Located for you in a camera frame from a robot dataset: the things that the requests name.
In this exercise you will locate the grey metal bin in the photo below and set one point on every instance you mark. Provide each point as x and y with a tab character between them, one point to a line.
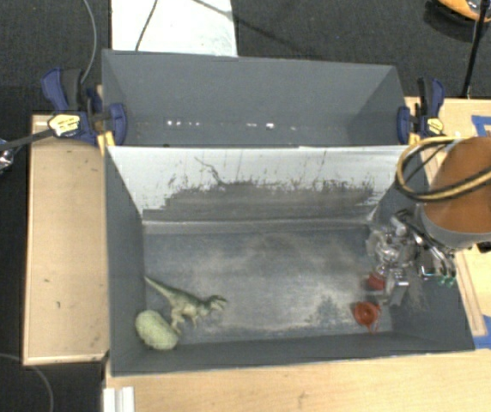
245	247

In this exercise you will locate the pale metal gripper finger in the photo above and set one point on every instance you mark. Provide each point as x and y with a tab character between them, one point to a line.
399	291
382	273

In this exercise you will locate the small red round piece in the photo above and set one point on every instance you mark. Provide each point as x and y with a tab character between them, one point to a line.
373	282

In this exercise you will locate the pale green oval sponge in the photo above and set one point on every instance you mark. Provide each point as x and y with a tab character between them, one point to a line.
156	331

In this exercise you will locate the red round cap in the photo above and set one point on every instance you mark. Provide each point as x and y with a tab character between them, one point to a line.
365	313

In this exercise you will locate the pale wood board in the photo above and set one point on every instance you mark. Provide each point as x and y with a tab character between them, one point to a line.
65	238

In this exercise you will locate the green toy dinosaur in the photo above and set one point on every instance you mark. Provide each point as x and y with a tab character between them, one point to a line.
185	307

